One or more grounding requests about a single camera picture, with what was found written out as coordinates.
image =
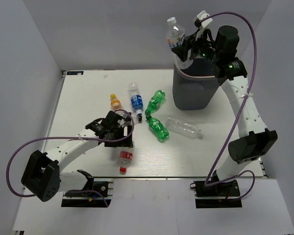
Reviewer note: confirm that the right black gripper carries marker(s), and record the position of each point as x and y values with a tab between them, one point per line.
182	51

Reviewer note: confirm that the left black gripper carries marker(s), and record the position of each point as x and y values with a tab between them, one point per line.
126	142

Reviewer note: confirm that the red label red cap bottle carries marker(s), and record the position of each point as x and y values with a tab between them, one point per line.
125	158

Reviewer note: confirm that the white cap labelled bottle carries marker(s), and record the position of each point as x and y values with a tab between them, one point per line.
175	37

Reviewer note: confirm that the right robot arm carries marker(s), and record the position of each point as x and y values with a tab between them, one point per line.
214	63

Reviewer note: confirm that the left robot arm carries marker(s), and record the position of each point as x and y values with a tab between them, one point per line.
44	175

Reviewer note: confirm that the grey mesh waste bin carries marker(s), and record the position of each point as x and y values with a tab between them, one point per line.
194	87

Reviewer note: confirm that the black label clear bottle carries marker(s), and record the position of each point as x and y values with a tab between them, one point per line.
137	119

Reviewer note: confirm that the lower green plastic bottle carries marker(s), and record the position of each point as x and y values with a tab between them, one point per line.
159	130

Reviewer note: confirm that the green plastic bottle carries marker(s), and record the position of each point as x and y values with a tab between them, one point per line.
159	130
155	102

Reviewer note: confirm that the orange cap small bottle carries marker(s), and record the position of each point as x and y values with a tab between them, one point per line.
116	105

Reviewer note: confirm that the blue label clear bottle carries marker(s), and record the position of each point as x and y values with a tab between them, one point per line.
135	98

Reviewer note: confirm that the upper green plastic bottle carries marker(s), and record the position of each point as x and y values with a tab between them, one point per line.
155	102

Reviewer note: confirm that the clear unlabelled plastic bottle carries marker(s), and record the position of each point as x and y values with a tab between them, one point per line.
183	127

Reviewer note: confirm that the blue corner label sticker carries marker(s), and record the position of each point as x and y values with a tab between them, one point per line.
75	72

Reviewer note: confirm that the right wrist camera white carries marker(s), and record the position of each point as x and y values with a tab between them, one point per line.
202	21

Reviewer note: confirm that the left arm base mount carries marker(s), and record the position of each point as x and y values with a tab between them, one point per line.
99	195

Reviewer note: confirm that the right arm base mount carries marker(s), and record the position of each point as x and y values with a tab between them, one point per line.
220	196

